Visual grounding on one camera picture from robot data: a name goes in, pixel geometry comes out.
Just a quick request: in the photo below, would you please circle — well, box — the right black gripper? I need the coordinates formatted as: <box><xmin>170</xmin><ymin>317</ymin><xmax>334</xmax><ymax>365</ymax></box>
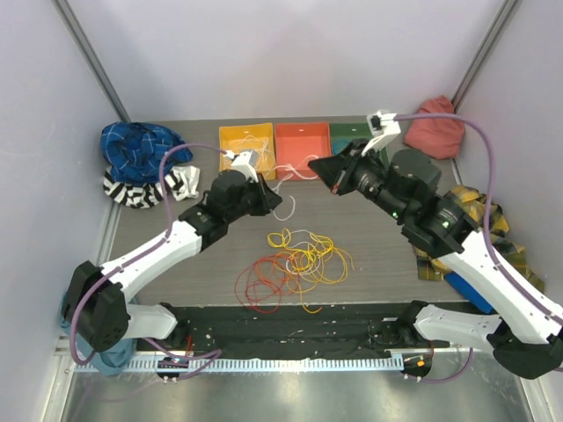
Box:
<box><xmin>310</xmin><ymin>138</ymin><xmax>409</xmax><ymax>222</ymax></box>

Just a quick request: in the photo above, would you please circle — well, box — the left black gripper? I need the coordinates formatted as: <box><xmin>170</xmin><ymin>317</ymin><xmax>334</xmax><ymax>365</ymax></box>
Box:
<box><xmin>225</xmin><ymin>172</ymin><xmax>281</xmax><ymax>222</ymax></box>

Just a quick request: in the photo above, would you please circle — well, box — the white cable bundle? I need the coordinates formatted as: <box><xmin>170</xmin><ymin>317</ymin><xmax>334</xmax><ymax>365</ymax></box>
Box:
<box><xmin>222</xmin><ymin>134</ymin><xmax>320</xmax><ymax>276</ymax></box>

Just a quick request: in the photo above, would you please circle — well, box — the yellow cable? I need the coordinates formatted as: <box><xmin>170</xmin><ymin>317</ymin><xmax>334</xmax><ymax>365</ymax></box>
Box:
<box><xmin>266</xmin><ymin>226</ymin><xmax>355</xmax><ymax>294</ymax></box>

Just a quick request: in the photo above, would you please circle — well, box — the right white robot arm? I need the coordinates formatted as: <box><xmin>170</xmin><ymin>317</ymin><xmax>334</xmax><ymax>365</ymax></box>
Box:
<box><xmin>308</xmin><ymin>141</ymin><xmax>562</xmax><ymax>380</ymax></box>

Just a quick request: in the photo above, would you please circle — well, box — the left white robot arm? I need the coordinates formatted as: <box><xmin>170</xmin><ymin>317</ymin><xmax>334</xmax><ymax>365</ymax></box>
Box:
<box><xmin>62</xmin><ymin>170</ymin><xmax>282</xmax><ymax>353</ymax></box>

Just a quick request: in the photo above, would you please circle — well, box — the black white striped cloth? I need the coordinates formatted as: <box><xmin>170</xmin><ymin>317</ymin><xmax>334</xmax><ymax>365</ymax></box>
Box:
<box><xmin>102</xmin><ymin>165</ymin><xmax>201</xmax><ymax>209</ymax></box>

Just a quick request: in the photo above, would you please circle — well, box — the yellow plastic bin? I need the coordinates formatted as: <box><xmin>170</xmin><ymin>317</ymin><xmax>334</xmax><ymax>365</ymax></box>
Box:
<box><xmin>219</xmin><ymin>122</ymin><xmax>276</xmax><ymax>181</ymax></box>

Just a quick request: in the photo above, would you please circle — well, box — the pink cloth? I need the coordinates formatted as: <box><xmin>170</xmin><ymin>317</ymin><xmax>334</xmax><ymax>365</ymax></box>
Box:
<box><xmin>404</xmin><ymin>119</ymin><xmax>465</xmax><ymax>160</ymax></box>

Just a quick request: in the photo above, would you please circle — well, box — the green plastic bin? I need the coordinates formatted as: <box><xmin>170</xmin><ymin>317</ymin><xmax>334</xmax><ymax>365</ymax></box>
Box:
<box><xmin>329</xmin><ymin>122</ymin><xmax>371</xmax><ymax>155</ymax></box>

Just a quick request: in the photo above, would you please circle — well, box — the red plastic bin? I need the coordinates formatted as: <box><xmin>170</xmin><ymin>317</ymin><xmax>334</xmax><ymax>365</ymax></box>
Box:
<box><xmin>274</xmin><ymin>122</ymin><xmax>332</xmax><ymax>180</ymax></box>

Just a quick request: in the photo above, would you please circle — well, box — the yellow plaid shirt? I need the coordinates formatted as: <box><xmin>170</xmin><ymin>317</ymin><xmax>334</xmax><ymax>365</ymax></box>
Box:
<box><xmin>413</xmin><ymin>185</ymin><xmax>545</xmax><ymax>293</ymax></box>

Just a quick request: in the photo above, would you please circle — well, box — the blue plaid cloth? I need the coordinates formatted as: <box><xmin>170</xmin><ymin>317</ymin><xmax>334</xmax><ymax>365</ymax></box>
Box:
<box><xmin>100</xmin><ymin>122</ymin><xmax>185</xmax><ymax>186</ymax></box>

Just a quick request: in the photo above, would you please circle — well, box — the teal cloth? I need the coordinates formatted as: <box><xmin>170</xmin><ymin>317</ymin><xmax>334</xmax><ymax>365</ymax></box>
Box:
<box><xmin>59</xmin><ymin>289</ymin><xmax>138</xmax><ymax>377</ymax></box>

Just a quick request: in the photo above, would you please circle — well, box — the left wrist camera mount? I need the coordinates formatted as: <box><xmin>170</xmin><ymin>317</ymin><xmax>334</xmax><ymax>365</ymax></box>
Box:
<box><xmin>224</xmin><ymin>149</ymin><xmax>259</xmax><ymax>182</ymax></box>

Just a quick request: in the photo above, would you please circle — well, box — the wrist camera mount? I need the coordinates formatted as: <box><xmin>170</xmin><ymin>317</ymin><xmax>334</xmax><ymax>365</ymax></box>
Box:
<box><xmin>224</xmin><ymin>149</ymin><xmax>259</xmax><ymax>182</ymax></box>
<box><xmin>362</xmin><ymin>110</ymin><xmax>401</xmax><ymax>156</ymax></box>

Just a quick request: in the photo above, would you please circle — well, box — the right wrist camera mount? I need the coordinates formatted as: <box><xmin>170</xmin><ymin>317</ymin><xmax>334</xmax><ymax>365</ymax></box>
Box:
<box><xmin>362</xmin><ymin>110</ymin><xmax>401</xmax><ymax>156</ymax></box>

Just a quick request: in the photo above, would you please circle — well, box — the red cable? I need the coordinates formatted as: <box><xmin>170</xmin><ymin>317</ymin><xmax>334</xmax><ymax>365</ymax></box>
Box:
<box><xmin>234</xmin><ymin>257</ymin><xmax>285</xmax><ymax>314</ymax></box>

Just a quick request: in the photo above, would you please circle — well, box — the orange cable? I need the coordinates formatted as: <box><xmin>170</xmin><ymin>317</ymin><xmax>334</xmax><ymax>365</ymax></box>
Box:
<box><xmin>272</xmin><ymin>254</ymin><xmax>325</xmax><ymax>316</ymax></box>

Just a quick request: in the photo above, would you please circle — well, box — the right aluminium frame post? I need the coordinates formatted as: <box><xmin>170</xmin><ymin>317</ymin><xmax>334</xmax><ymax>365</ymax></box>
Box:
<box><xmin>451</xmin><ymin>0</ymin><xmax>522</xmax><ymax>112</ymax></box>

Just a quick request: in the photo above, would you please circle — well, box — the aluminium frame post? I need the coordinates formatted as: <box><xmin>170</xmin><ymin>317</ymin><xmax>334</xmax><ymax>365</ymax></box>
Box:
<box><xmin>451</xmin><ymin>0</ymin><xmax>522</xmax><ymax>112</ymax></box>
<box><xmin>52</xmin><ymin>0</ymin><xmax>131</xmax><ymax>122</ymax></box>

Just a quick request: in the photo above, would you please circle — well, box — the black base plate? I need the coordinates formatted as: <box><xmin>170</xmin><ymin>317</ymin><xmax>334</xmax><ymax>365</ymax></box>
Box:
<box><xmin>159</xmin><ymin>303</ymin><xmax>447</xmax><ymax>360</ymax></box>

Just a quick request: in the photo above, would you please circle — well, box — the white slotted cable duct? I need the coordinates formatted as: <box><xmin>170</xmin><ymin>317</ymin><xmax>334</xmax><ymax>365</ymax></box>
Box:
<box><xmin>74</xmin><ymin>354</ymin><xmax>406</xmax><ymax>374</ymax></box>

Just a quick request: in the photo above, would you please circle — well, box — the left aluminium frame post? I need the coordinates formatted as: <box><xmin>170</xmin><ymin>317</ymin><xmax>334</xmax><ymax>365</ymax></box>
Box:
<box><xmin>52</xmin><ymin>0</ymin><xmax>131</xmax><ymax>122</ymax></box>

